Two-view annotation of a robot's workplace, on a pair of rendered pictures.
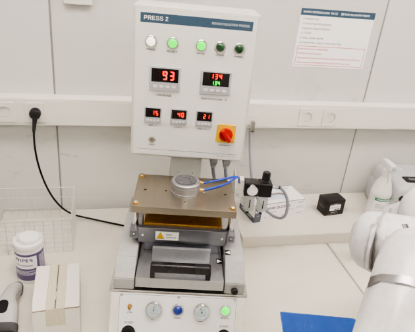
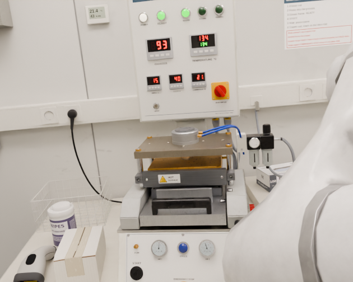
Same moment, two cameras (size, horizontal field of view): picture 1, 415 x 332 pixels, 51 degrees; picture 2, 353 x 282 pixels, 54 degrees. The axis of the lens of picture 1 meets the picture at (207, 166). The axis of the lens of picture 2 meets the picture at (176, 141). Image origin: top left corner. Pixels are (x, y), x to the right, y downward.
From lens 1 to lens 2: 38 cm
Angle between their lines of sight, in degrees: 17
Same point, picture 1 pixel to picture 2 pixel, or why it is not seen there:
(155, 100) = (154, 69)
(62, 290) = (83, 244)
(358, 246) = (333, 82)
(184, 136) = (183, 99)
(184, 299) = (189, 236)
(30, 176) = (75, 172)
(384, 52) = not seen: outside the picture
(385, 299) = not seen: outside the picture
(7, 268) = (48, 240)
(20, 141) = (65, 142)
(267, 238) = not seen: hidden behind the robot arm
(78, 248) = (110, 223)
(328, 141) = not seen: hidden behind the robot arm
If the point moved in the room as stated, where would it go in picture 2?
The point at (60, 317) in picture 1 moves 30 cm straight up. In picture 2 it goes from (78, 266) to (61, 164)
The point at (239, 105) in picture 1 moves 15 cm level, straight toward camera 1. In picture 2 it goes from (228, 62) to (221, 64)
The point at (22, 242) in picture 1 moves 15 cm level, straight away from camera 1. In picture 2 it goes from (54, 209) to (57, 193)
